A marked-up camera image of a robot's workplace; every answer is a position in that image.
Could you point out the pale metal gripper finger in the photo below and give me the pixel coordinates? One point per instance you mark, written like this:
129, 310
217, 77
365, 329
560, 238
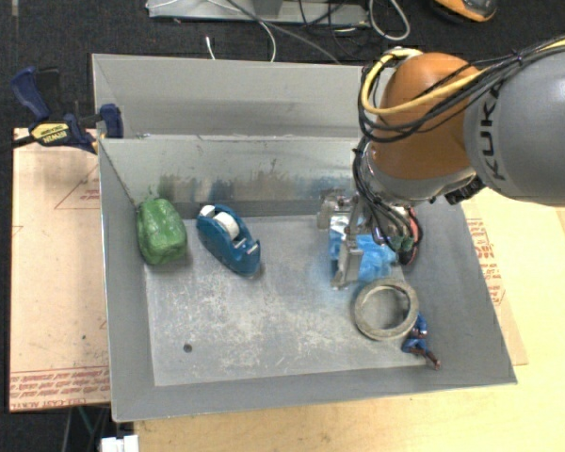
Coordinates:
333, 212
346, 269

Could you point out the blue crumpled plastic packet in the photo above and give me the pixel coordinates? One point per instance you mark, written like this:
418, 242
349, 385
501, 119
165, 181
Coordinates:
374, 257

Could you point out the grey metal bin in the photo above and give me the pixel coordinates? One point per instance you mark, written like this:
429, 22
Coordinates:
263, 323

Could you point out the blue toy figure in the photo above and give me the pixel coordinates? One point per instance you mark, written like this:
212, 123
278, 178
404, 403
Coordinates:
416, 342

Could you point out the blue tape dispenser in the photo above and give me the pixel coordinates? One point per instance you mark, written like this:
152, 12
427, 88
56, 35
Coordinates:
230, 247

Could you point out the green toy fist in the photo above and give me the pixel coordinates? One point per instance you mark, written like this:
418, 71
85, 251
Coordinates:
161, 233

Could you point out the brown cardboard board, red print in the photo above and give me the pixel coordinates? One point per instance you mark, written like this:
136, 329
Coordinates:
52, 276

